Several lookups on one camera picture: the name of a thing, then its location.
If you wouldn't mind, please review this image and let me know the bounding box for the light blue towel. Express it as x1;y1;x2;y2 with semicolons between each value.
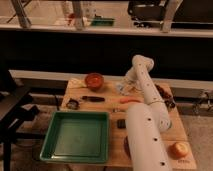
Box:
115;82;129;96

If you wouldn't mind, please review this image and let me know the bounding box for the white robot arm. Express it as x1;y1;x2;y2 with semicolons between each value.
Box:
125;55;172;171

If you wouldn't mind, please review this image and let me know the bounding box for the small metal cup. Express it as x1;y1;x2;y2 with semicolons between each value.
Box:
165;100;176;110

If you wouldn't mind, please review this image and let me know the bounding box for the orange carrot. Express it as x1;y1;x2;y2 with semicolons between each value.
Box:
119;97;141;104

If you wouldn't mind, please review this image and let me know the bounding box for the dark brown pinecone object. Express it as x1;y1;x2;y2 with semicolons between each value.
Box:
155;84;172;99

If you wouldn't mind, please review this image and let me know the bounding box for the red bowl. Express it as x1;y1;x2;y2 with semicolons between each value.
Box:
84;73;104;91

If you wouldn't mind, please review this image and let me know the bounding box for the black rectangular block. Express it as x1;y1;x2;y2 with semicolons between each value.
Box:
117;119;126;129

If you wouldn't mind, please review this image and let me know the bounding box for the yellow cloth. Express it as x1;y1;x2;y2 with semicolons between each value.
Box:
68;78;86;89

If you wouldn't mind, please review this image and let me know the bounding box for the green plastic tray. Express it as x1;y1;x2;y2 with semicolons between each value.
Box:
40;111;110;164

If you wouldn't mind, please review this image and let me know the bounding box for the dark side bench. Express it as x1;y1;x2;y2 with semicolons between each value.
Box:
0;68;45;171

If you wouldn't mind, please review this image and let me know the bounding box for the silver handled utensil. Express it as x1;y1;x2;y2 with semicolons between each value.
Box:
112;108;126;113

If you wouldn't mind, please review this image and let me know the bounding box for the dark handled knife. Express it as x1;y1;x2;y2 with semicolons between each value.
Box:
81;96;105;102

